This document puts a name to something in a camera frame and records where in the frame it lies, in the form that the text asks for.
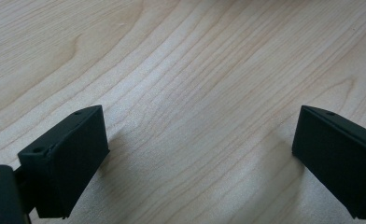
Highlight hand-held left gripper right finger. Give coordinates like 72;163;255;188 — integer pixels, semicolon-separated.
291;105;366;220

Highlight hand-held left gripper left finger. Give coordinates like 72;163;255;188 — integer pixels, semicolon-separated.
17;105;111;219

